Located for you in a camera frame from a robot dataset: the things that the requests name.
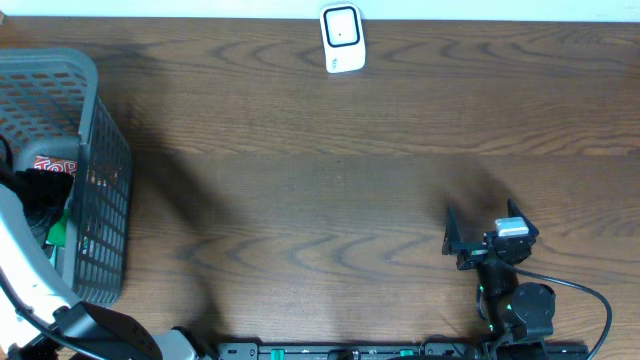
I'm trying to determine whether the red Top chocolate bar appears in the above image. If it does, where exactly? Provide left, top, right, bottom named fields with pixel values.
left=32, top=155, right=121, bottom=187

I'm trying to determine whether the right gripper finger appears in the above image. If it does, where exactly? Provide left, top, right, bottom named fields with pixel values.
left=507, top=198, right=539, bottom=237
left=441, top=207, right=463, bottom=255

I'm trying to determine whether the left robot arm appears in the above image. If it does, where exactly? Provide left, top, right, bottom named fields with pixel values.
left=1, top=169, right=218, bottom=359

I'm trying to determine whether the black mounting rail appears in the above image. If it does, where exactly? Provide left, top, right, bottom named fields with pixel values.
left=216, top=338, right=589, bottom=360

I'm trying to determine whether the grey plastic shopping basket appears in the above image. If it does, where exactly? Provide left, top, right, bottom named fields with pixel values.
left=1, top=48, right=133, bottom=306

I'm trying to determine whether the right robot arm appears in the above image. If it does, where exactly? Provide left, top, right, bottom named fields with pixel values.
left=442, top=200, right=556, bottom=359

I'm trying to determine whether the green lid white jar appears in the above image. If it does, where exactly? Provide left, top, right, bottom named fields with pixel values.
left=46, top=209, right=71, bottom=248

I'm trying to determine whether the white barcode scanner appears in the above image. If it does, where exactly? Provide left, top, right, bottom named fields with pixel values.
left=320, top=3, right=366, bottom=74

